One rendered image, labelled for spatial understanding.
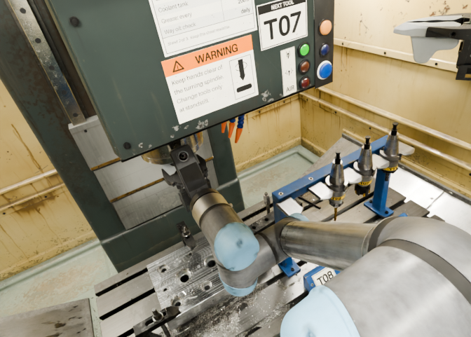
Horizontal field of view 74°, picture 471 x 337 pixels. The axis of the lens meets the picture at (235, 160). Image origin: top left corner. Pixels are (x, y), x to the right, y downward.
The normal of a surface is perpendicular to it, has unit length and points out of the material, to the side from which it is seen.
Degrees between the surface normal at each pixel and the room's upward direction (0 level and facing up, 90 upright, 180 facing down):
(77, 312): 24
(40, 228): 90
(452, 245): 9
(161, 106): 90
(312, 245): 71
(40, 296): 0
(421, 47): 90
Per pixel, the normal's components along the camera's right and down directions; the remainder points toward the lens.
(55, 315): 0.22, -0.90
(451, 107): -0.87, 0.39
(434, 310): 0.06, -0.57
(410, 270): -0.21, -0.85
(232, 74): 0.47, 0.44
